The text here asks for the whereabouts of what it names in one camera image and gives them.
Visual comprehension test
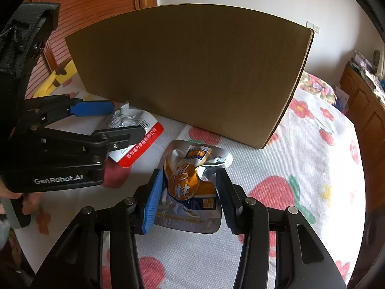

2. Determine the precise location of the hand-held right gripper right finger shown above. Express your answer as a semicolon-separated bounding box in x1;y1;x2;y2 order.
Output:
215;168;348;289

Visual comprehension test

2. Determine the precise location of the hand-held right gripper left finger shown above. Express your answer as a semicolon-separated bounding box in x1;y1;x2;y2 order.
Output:
30;169;164;289

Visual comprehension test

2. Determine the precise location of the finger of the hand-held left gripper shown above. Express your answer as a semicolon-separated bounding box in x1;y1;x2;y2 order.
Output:
32;125;147;161
21;95;115;127

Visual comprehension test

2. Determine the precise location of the silver candy bag red-edged label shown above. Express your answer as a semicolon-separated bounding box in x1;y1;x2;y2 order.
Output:
104;102;164;168

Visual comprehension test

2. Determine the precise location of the silver orange snack pouch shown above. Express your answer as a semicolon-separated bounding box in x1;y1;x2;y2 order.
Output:
155;139;233;234

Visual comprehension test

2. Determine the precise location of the brown cardboard box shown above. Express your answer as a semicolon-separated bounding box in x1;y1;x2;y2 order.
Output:
64;4;315;149

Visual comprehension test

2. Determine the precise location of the person's left hand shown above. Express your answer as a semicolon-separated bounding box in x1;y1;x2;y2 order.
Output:
0;182;43;216

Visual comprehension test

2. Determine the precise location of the yellow plush toy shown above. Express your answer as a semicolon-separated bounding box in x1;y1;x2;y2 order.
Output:
33;59;80;97

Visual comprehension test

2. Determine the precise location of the floral strawberry printed bedsheet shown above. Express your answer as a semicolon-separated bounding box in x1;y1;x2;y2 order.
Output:
13;71;364;289

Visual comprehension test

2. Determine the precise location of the wooden slatted wardrobe door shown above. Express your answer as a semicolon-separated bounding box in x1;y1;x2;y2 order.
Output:
22;0;158;100

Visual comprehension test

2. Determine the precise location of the blue white bag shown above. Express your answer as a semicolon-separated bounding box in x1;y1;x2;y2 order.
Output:
333;86;350;112

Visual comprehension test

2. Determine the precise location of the long wooden cabinet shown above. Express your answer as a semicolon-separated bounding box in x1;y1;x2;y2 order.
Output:
340;65;385;211

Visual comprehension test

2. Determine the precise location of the clutter of bottles and boxes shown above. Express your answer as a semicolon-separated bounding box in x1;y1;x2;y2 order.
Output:
349;50;385;100

